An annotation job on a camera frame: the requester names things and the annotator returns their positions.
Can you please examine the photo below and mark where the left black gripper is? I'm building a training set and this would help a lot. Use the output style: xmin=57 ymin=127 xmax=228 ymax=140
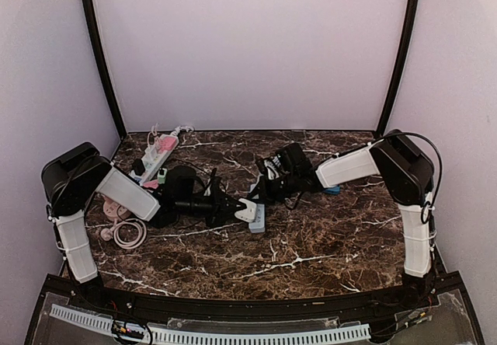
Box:
xmin=176 ymin=186 xmax=247 ymax=227

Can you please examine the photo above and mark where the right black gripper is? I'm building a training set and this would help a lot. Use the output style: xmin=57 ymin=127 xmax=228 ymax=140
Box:
xmin=247 ymin=172 xmax=300 ymax=206

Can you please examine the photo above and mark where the white square plug adapter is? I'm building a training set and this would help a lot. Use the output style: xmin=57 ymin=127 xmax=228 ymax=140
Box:
xmin=235 ymin=198 xmax=257 ymax=223

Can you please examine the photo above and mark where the blue grey power strip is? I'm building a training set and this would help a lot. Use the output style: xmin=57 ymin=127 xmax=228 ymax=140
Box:
xmin=248 ymin=204 xmax=266 ymax=234

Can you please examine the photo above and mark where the blue square plug adapter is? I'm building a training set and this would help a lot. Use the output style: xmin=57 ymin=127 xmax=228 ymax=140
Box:
xmin=323 ymin=186 xmax=340 ymax=195

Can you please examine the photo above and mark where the green charger plug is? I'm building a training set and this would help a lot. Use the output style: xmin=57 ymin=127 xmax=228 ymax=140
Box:
xmin=157 ymin=168 xmax=168 ymax=185

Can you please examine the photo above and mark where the pink triangular power strip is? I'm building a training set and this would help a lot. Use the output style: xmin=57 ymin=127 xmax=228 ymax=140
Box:
xmin=143 ymin=179 xmax=158 ymax=190

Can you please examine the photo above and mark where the pink round power socket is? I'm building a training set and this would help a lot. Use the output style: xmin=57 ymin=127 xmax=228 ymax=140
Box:
xmin=103 ymin=198 xmax=131 ymax=221

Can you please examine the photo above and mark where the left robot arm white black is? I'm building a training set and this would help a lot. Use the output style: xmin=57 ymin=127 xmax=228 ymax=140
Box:
xmin=41 ymin=142 xmax=256 ymax=311

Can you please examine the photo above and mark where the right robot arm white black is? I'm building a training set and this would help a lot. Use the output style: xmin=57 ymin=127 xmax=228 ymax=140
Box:
xmin=248 ymin=130 xmax=443 ymax=278

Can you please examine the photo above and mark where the pink plug on white strip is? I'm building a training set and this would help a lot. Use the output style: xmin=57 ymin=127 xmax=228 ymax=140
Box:
xmin=147 ymin=124 xmax=178 ymax=151

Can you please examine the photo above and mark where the long white power strip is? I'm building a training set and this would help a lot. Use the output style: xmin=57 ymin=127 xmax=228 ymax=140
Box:
xmin=130 ymin=125 xmax=195 ymax=186

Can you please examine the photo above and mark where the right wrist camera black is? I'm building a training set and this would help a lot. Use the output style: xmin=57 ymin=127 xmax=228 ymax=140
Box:
xmin=255 ymin=142 xmax=312 ymax=180

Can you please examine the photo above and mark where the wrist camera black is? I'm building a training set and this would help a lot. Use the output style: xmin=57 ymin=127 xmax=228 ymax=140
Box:
xmin=165 ymin=166 xmax=204 ymax=201
xmin=255 ymin=142 xmax=312 ymax=180

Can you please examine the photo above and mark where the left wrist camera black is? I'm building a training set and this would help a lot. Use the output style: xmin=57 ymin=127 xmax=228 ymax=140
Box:
xmin=165 ymin=166 xmax=204 ymax=201

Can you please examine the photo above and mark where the black usb cable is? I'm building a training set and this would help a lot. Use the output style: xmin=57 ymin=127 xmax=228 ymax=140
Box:
xmin=166 ymin=164 xmax=222 ymax=194

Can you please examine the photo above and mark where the pink coiled cord with plug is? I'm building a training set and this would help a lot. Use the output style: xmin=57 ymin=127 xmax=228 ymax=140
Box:
xmin=99 ymin=218 xmax=148 ymax=249

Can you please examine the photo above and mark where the white slotted cable duct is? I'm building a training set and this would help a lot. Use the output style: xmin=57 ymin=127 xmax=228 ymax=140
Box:
xmin=49 ymin=304 xmax=370 ymax=344

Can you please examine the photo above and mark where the right black frame post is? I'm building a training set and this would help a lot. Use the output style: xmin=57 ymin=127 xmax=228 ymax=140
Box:
xmin=375 ymin=0 xmax=419 ymax=136

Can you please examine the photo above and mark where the black frame post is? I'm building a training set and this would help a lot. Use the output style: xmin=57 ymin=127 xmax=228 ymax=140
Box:
xmin=82 ymin=0 xmax=127 ymax=141
xmin=375 ymin=0 xmax=419 ymax=136

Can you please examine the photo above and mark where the left black frame post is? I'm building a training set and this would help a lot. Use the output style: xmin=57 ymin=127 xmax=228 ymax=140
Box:
xmin=82 ymin=0 xmax=127 ymax=141

